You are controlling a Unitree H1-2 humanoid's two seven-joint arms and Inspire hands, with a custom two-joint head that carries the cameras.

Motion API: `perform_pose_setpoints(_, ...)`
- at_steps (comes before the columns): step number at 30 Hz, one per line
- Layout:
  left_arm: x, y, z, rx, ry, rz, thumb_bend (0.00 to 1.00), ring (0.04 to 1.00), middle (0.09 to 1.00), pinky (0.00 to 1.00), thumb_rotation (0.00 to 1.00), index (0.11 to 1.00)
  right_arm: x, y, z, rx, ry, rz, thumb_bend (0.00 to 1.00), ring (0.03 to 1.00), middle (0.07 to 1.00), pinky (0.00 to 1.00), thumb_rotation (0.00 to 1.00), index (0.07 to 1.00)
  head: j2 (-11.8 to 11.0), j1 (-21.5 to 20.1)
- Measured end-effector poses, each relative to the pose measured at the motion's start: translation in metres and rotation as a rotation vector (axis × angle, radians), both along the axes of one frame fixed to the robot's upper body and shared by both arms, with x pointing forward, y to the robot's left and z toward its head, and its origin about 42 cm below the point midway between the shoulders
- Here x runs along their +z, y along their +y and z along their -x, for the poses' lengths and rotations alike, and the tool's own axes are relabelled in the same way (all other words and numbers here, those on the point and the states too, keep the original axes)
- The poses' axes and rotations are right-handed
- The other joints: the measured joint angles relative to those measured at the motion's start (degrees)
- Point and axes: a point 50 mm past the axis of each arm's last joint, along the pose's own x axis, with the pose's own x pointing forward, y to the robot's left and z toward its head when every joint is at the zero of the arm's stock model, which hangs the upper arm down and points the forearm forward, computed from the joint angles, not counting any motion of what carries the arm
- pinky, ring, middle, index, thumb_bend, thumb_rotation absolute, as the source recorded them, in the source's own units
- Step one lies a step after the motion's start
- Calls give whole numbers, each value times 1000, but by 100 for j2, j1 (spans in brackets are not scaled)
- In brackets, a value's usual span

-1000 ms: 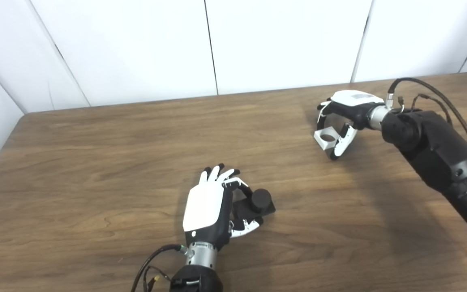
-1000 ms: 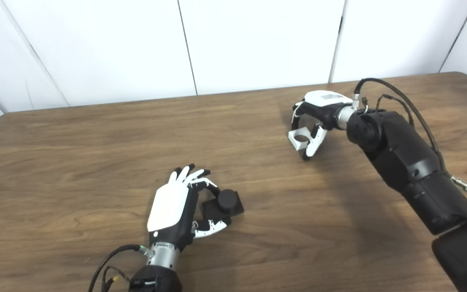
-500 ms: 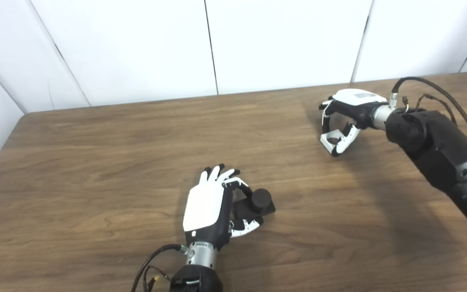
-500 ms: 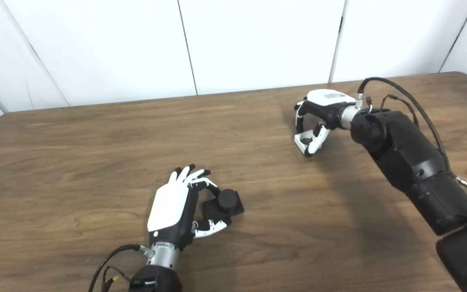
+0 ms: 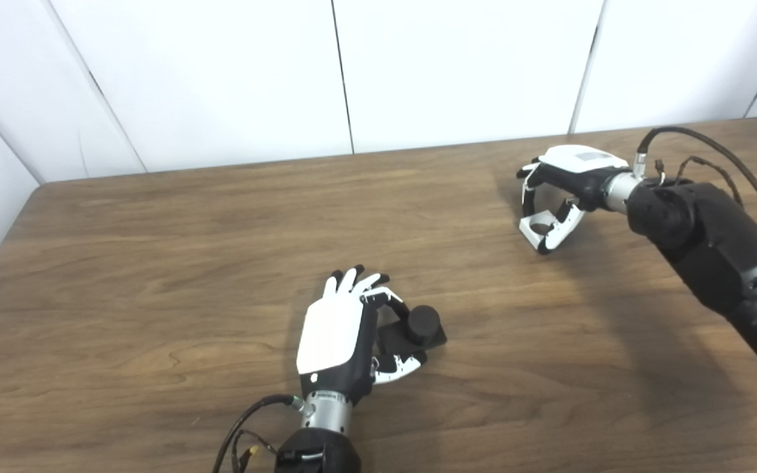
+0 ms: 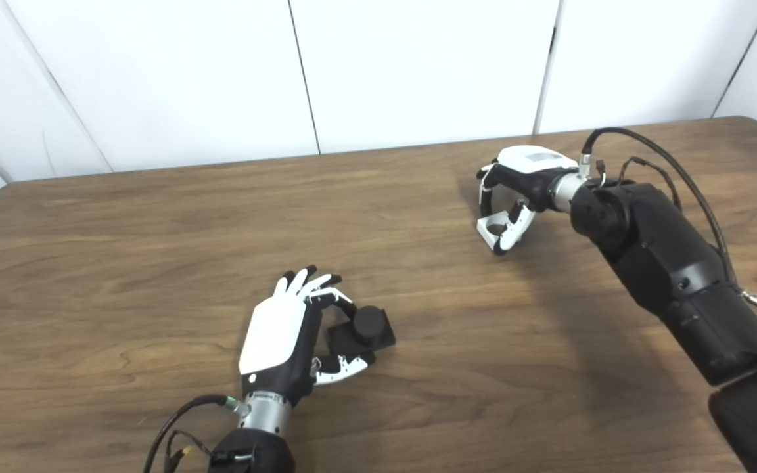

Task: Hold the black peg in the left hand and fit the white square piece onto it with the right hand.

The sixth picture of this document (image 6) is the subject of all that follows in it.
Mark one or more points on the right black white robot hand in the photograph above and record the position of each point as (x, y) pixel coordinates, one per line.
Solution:
(529, 164)

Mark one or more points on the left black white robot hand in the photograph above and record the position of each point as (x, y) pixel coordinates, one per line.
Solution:
(273, 335)

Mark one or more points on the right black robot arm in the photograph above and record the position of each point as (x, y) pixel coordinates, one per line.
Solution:
(674, 263)

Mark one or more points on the black peg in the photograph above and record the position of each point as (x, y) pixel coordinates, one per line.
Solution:
(368, 328)

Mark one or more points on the white square piece with hole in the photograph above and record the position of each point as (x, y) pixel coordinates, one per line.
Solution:
(485, 228)

